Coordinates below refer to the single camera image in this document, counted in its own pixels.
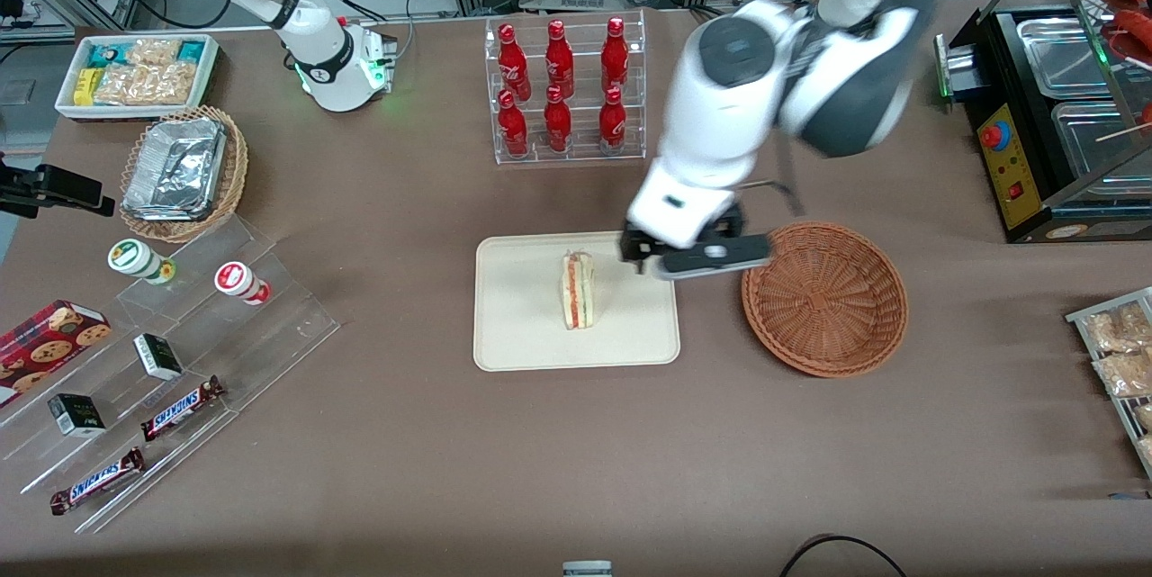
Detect steel warmer pan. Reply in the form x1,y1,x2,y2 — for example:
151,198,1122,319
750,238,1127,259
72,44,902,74
1017,16,1115,101
1051,100,1152,184

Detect clear acrylic bottle rack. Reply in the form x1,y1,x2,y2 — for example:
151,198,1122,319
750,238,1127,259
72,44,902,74
484,10,647,166

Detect cream plastic tray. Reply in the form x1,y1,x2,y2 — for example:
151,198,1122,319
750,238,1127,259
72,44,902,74
473,230,682,373

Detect green lid yogurt cup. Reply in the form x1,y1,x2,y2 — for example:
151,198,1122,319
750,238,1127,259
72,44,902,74
107,239,177,285

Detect red cola bottle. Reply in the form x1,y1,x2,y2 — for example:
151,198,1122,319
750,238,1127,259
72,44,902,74
544,86,573,153
600,16,630,94
498,89,530,158
498,23,532,98
598,86,628,153
544,19,575,96

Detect black camera on mount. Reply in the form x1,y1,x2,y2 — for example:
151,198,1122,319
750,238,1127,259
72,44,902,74
0,154,116,220

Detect light oval wicker basket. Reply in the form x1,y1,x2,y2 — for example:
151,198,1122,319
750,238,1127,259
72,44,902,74
119,104,249,244

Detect black glass food warmer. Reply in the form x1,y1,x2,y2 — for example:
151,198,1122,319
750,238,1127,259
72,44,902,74
963,0,1152,245

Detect brown round wicker basket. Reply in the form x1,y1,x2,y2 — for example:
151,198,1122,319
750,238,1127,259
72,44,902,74
741,221,908,378

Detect black box with metal plate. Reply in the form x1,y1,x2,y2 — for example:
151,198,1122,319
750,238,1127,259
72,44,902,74
933,17,1000,105

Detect clear acrylic stepped display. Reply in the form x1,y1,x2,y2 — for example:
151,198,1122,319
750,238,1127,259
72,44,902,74
0,215,341,535

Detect red tartan cookie box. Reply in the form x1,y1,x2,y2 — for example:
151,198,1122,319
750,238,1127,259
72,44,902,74
0,300,113,407

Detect white rectangular bin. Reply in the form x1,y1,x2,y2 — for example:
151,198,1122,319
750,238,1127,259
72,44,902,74
54,33,221,123

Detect black cable loop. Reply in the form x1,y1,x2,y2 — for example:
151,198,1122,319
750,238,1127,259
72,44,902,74
778,534,910,577

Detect triangle sandwich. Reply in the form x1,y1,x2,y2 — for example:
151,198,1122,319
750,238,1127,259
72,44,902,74
560,251,598,331

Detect Snickers chocolate bar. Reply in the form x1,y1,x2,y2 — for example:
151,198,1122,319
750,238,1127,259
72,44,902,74
49,446,146,516
140,375,226,443

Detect small black box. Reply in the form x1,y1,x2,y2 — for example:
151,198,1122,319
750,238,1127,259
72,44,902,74
47,393,106,439
133,333,185,382

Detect red lid yogurt cup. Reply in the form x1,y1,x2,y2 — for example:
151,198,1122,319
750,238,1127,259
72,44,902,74
214,261,272,306

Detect aluminium foil container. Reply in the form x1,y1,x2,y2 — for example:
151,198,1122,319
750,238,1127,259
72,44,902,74
123,116,228,222

